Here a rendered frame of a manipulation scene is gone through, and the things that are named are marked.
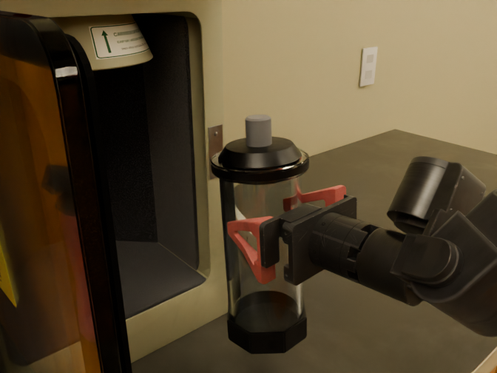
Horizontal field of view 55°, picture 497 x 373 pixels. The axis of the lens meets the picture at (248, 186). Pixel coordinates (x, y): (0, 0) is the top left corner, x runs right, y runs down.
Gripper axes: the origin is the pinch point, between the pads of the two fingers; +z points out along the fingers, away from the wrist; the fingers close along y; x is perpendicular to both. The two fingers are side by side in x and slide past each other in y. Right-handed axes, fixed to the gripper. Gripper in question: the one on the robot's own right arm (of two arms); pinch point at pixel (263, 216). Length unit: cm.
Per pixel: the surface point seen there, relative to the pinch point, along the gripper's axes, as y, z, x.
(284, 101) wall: -59, 51, 0
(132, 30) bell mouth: 6.4, 13.0, -20.9
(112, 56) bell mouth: 10.2, 11.1, -18.5
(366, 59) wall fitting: -92, 49, -7
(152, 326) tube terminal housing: 9.4, 12.4, 16.0
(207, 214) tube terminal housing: -2.0, 13.6, 4.1
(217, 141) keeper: -1.8, 9.8, -7.0
